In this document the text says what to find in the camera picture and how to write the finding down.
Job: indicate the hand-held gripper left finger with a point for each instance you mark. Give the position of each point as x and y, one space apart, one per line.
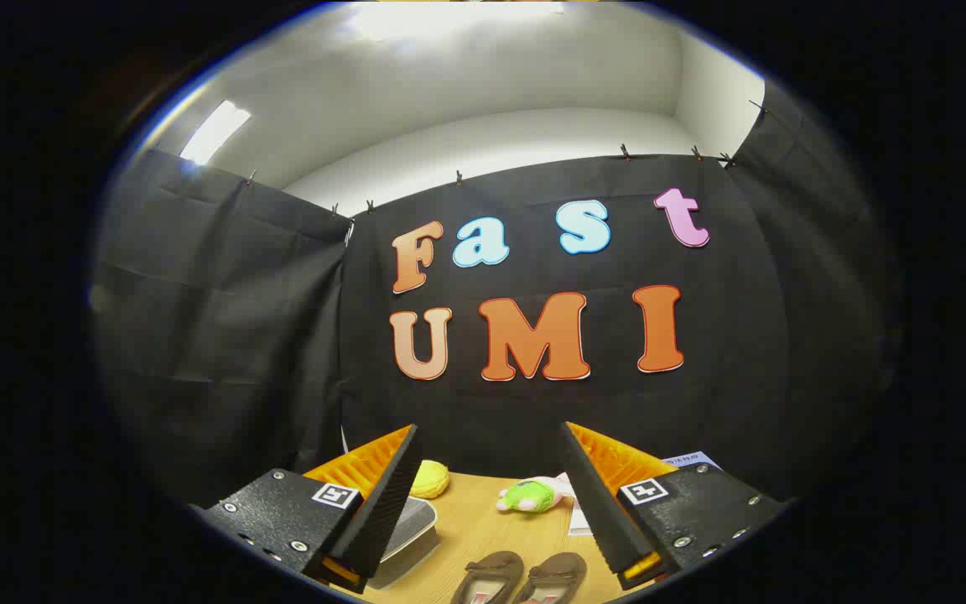
382 503

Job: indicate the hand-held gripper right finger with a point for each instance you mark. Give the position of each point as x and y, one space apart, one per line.
596 503

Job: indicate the beige fabric storage box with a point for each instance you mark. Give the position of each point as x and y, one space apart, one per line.
407 524

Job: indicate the brown fluffy shoe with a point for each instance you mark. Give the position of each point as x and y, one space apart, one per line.
487 575
554 575

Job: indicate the white book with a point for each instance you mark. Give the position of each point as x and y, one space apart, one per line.
579 520

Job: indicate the yellow plush ball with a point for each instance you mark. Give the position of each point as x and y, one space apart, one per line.
428 480

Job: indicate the green plush toy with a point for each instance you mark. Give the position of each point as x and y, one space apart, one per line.
529 497

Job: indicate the blue book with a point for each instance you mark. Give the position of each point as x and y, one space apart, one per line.
697 460

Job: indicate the black backdrop cloth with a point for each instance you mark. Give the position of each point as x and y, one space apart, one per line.
240 335

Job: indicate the ceiling light panel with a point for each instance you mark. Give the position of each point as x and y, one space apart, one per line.
215 130

